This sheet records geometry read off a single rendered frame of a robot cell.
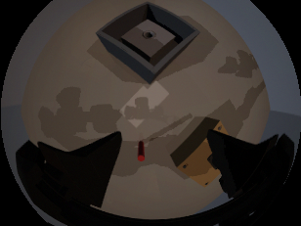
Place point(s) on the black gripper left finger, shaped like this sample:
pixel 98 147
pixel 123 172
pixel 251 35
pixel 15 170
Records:
pixel 88 168

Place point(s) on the red peg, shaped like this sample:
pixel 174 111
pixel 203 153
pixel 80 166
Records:
pixel 141 155

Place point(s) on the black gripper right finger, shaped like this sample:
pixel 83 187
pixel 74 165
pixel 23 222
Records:
pixel 236 159

